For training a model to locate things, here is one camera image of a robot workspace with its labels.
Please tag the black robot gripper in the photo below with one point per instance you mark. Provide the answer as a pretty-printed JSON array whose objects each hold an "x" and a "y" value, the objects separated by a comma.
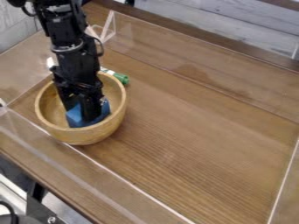
[{"x": 74, "y": 77}]

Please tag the blue rectangular block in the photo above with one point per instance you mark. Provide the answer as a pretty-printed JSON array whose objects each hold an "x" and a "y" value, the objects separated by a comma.
[{"x": 78, "y": 118}]

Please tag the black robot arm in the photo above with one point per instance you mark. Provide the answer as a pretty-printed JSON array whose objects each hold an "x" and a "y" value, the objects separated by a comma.
[{"x": 60, "y": 16}]

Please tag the brown wooden bowl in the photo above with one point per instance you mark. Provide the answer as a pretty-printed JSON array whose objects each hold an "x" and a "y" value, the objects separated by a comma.
[{"x": 52, "y": 114}]

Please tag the white green marker pen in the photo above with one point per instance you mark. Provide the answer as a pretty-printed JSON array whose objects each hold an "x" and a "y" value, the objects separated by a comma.
[{"x": 121, "y": 77}]

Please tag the clear acrylic corner bracket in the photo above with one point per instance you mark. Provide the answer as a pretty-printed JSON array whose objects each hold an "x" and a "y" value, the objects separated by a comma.
[{"x": 102, "y": 30}]

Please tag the black metal table frame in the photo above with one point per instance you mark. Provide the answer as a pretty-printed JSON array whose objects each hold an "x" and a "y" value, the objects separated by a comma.
[{"x": 21, "y": 196}]

